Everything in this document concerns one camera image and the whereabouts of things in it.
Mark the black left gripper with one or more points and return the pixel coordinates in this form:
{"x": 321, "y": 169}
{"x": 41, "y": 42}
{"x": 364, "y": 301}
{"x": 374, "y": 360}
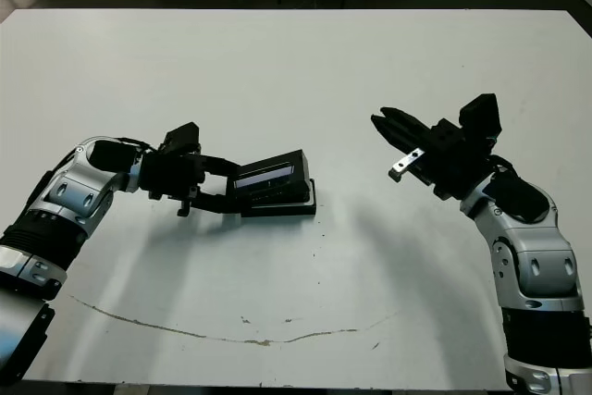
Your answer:
{"x": 168, "y": 175}

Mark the black box lid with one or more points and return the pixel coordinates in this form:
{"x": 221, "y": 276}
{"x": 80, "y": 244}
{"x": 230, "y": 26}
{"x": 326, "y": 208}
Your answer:
{"x": 296, "y": 168}

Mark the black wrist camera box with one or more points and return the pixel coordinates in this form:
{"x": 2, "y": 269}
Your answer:
{"x": 481, "y": 117}
{"x": 182, "y": 138}

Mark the black box base white insert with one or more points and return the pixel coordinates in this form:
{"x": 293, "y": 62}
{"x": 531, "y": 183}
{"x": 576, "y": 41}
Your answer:
{"x": 282, "y": 211}

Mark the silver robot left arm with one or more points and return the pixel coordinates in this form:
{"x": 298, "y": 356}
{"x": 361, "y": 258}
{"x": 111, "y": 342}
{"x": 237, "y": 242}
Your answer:
{"x": 69, "y": 191}

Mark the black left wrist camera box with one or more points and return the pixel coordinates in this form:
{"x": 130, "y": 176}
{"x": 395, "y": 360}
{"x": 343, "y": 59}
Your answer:
{"x": 182, "y": 138}

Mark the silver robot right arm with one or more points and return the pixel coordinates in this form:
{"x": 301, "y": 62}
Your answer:
{"x": 532, "y": 251}

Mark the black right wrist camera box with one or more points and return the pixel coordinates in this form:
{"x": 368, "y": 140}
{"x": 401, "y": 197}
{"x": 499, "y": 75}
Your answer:
{"x": 481, "y": 117}

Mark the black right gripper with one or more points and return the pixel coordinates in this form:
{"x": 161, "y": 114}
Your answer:
{"x": 453, "y": 164}

